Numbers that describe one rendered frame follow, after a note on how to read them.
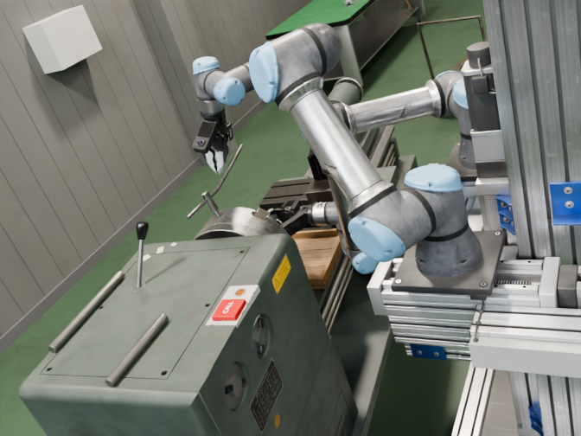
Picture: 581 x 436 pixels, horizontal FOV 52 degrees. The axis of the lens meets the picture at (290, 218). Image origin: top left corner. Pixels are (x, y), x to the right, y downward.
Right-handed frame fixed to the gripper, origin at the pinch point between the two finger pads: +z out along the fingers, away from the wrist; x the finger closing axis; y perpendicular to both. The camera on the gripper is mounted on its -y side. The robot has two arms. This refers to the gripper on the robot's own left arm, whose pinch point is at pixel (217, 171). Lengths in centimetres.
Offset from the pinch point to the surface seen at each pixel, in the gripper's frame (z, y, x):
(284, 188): 34, 48, -3
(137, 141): 127, 238, 197
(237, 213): 4.5, -14.4, -12.3
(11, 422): 173, -2, 144
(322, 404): 42, -45, -46
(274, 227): 8.2, -13.5, -23.4
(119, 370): 0, -80, -14
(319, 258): 36.2, 9.8, -29.6
